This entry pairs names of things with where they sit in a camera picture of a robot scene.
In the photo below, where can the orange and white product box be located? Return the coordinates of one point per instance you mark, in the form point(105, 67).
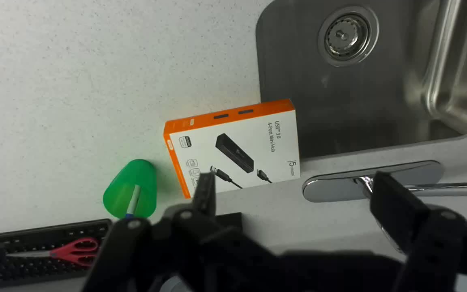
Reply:
point(243, 135)

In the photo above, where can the green plastic cup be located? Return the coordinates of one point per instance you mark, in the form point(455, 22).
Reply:
point(129, 181)

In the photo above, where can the round metal sink drain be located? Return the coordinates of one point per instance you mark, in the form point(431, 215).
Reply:
point(348, 35)

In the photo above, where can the stainless steel sink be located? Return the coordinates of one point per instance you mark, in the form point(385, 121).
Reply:
point(308, 103)

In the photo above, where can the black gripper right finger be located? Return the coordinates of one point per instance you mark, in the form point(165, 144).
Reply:
point(392, 204)

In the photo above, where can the chrome faucet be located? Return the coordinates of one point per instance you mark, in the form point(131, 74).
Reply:
point(340, 187)

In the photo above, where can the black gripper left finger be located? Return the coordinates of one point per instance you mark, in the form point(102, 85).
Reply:
point(204, 192)

